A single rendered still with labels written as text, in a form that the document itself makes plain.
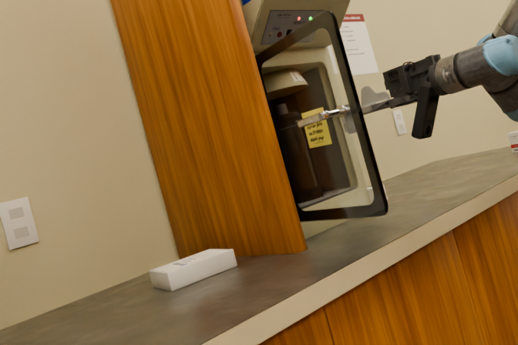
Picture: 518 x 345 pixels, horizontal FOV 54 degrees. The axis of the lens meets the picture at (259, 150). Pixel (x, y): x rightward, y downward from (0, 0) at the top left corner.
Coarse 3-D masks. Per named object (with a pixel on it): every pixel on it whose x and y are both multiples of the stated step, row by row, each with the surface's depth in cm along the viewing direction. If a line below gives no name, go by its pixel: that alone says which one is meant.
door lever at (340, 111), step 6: (336, 108) 98; (342, 108) 96; (318, 114) 95; (324, 114) 94; (330, 114) 95; (336, 114) 96; (342, 114) 97; (300, 120) 101; (306, 120) 99; (312, 120) 97; (318, 120) 96; (300, 126) 101
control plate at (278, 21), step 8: (272, 16) 118; (280, 16) 119; (288, 16) 121; (296, 16) 123; (304, 16) 125; (312, 16) 127; (272, 24) 119; (280, 24) 121; (288, 24) 123; (296, 24) 125; (264, 32) 119; (272, 32) 121; (264, 40) 121; (272, 40) 122
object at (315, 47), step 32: (320, 32) 97; (288, 64) 108; (320, 64) 99; (288, 96) 110; (320, 96) 101; (352, 96) 94; (288, 128) 113; (352, 128) 96; (288, 160) 116; (320, 160) 106; (352, 160) 97; (320, 192) 108; (352, 192) 99
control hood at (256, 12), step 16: (256, 0) 114; (272, 0) 115; (288, 0) 118; (304, 0) 122; (320, 0) 126; (336, 0) 130; (256, 16) 115; (336, 16) 134; (256, 32) 117; (256, 48) 121
